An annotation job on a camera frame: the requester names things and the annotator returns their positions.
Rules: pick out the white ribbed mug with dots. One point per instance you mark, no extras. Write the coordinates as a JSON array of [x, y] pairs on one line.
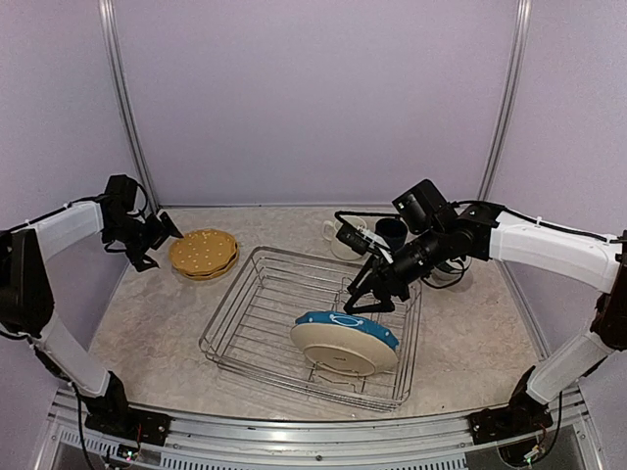
[[338, 249]]

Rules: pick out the right frame post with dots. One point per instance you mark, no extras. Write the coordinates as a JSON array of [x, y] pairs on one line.
[[507, 103]]

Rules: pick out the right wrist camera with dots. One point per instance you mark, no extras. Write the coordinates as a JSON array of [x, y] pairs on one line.
[[362, 240]]

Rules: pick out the left frame post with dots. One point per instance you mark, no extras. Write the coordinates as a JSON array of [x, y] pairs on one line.
[[113, 49]]

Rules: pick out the wire dish rack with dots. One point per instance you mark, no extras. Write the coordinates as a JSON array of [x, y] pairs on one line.
[[281, 322]]

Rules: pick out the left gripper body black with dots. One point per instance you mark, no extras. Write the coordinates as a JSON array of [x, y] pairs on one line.
[[140, 237]]

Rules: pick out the frame post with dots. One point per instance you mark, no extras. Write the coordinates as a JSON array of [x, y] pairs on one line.
[[507, 103], [113, 49]]

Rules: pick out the dark blue mug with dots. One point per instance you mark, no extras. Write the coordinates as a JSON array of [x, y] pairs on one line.
[[393, 231]]

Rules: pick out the white blue-rimmed bowl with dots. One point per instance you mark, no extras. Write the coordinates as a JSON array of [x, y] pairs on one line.
[[448, 273]]

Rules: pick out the cream plate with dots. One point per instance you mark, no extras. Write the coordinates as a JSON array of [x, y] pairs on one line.
[[342, 350]]

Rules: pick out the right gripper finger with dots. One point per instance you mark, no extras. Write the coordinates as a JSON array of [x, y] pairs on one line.
[[362, 283], [381, 305]]

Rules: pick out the yellow oval dish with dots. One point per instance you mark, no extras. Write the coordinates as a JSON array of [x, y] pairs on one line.
[[213, 275], [202, 252]]

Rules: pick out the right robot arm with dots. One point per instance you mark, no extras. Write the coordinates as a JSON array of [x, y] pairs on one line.
[[483, 230]]

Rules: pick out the blue oval dish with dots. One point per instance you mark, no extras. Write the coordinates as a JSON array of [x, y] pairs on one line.
[[354, 322]]

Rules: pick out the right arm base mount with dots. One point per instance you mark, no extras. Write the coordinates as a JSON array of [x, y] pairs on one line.
[[521, 415]]

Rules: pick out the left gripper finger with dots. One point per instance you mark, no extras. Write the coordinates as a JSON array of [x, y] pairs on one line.
[[142, 262], [169, 229]]

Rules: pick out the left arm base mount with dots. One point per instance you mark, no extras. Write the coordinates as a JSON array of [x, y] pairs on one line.
[[127, 421]]

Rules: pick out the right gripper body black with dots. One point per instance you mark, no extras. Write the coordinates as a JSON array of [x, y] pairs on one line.
[[399, 284]]

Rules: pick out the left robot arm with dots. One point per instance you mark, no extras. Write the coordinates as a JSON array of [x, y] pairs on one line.
[[29, 309]]

